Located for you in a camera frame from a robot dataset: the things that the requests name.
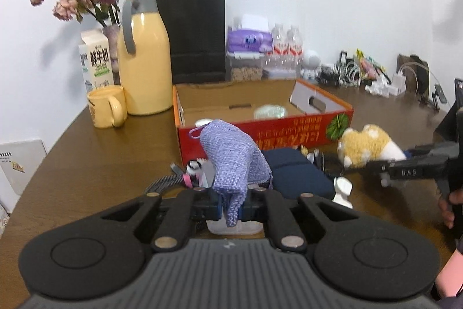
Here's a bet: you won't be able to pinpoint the white booklet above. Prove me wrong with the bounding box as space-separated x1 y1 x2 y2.
0 139 47 212

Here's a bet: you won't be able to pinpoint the white robot speaker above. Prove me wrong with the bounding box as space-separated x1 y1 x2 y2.
300 49 322 81

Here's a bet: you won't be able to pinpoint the purple woven pouch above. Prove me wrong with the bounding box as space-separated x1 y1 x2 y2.
190 119 273 227

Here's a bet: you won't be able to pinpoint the black cable bundle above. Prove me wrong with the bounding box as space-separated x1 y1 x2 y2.
318 63 342 87

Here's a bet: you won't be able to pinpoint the navy zip case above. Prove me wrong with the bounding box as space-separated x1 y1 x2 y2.
260 148 335 201

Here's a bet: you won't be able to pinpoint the black phone holder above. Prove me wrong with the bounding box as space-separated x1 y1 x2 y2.
429 84 449 110

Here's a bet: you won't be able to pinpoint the small white plastic object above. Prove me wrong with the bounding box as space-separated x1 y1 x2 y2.
332 176 353 210

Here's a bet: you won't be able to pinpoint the black paper bag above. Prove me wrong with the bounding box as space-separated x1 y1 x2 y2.
156 0 227 85

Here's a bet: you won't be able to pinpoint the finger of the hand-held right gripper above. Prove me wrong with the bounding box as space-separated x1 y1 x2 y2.
401 142 453 160
363 159 392 187

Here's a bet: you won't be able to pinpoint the white milk carton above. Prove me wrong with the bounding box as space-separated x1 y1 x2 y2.
78 30 114 94

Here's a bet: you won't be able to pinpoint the clear water bottle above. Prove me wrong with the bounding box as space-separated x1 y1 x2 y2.
287 25 304 78
268 23 289 78

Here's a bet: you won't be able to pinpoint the brown paper bag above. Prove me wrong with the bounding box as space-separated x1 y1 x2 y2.
396 54 433 101

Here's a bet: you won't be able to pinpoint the yellow thermos jug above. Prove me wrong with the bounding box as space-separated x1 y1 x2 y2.
116 0 173 116

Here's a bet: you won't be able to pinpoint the iridescent glitter bag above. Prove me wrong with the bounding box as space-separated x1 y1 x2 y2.
253 104 288 119

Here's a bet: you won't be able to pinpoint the pale flower vase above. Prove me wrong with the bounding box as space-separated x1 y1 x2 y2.
102 24 122 85

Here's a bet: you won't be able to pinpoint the clear snack container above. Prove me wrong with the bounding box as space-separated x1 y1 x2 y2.
226 50 264 82

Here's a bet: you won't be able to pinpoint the tablet with black case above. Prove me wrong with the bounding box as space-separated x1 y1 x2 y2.
434 77 463 143

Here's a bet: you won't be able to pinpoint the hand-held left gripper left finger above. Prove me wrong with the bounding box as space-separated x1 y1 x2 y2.
102 187 223 252

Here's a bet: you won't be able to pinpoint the orange cardboard box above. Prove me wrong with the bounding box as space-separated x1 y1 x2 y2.
172 78 354 167

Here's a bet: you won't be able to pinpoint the yellow white plush toy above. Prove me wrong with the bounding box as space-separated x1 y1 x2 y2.
337 124 407 170

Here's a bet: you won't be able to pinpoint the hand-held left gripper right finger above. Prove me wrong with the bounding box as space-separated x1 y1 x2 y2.
240 187 357 252

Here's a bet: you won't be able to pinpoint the white charger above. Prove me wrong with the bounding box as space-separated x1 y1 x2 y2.
383 72 407 98

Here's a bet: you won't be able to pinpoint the purple tissue pack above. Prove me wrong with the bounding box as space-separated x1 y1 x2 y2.
227 14 273 52

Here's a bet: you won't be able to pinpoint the black white striped hair tie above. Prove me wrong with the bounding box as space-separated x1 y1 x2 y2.
185 159 207 179

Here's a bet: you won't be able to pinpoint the black braided cable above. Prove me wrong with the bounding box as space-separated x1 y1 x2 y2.
145 162 189 195

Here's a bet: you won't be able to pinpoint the white cable bundle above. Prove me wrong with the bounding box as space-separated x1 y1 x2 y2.
342 61 364 88

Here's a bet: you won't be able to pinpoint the yellow mug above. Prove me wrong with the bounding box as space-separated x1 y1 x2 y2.
87 85 128 129

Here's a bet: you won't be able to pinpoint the person's pink clothing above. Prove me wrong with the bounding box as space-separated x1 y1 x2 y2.
434 247 463 300

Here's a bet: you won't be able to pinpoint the person's right hand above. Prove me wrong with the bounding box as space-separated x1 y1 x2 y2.
438 186 463 230

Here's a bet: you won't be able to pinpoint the colourful snack packets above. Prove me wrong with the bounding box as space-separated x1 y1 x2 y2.
354 48 386 81

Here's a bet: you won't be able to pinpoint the black usb cable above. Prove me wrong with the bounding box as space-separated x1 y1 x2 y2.
298 146 344 174

